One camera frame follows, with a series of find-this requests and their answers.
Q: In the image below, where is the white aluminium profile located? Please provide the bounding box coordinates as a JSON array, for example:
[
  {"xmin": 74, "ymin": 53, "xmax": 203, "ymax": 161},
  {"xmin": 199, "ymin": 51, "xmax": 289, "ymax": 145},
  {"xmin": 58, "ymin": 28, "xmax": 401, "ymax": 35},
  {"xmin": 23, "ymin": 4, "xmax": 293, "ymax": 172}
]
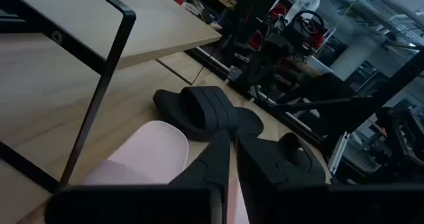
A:
[{"xmin": 327, "ymin": 131, "xmax": 350, "ymax": 176}]

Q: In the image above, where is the red storage bin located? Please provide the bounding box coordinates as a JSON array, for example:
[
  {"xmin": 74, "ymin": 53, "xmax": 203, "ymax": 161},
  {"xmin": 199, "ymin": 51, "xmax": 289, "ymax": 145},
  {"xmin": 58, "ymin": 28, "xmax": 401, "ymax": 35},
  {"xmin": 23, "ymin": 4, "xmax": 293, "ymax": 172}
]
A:
[
  {"xmin": 270, "ymin": 3, "xmax": 289, "ymax": 19},
  {"xmin": 307, "ymin": 33, "xmax": 325, "ymax": 50}
]

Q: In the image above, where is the black right arm cable loop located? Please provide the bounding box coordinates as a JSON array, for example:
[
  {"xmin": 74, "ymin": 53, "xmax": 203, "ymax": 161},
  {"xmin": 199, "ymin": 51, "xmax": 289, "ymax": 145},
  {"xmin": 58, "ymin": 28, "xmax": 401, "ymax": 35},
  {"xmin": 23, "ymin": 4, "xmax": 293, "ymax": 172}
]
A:
[{"xmin": 292, "ymin": 9, "xmax": 326, "ymax": 36}]

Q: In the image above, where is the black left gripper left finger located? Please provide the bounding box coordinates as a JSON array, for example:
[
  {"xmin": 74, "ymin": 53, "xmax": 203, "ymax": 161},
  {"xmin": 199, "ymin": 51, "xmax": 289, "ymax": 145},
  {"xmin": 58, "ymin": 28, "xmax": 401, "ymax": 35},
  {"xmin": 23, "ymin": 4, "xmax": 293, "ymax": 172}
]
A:
[{"xmin": 45, "ymin": 129, "xmax": 232, "ymax": 224}]

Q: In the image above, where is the pink slide sandal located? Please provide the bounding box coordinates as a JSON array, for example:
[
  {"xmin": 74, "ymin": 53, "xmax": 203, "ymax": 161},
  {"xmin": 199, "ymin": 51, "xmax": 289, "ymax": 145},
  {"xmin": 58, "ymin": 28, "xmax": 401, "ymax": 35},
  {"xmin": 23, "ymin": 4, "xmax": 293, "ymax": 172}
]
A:
[{"xmin": 82, "ymin": 120, "xmax": 250, "ymax": 224}]

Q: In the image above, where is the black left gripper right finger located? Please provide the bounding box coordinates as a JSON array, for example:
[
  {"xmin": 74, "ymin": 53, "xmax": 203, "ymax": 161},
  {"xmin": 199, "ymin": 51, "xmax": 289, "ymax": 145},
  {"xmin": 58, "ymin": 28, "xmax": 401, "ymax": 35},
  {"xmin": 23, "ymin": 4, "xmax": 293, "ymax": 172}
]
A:
[{"xmin": 235, "ymin": 133, "xmax": 424, "ymax": 224}]

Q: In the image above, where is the black neighbouring robot rig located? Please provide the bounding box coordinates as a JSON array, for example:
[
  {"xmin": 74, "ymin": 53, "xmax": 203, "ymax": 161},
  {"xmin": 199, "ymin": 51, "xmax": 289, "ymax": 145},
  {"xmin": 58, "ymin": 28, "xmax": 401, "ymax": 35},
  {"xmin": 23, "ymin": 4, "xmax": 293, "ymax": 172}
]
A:
[{"xmin": 364, "ymin": 107, "xmax": 424, "ymax": 172}]

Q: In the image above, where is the black slide sandal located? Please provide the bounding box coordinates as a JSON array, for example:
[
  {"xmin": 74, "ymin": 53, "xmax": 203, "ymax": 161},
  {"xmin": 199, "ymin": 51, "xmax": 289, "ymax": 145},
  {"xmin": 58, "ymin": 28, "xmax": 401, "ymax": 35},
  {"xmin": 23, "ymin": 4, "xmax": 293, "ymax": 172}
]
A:
[
  {"xmin": 152, "ymin": 85, "xmax": 265, "ymax": 142},
  {"xmin": 277, "ymin": 132, "xmax": 328, "ymax": 185}
]

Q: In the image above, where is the black aluminium rig frame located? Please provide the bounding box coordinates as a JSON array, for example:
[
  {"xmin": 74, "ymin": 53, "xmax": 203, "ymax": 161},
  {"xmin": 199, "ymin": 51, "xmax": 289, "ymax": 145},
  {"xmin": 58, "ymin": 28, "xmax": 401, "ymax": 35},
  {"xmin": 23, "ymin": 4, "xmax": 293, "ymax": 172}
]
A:
[{"xmin": 185, "ymin": 46, "xmax": 424, "ymax": 185}]

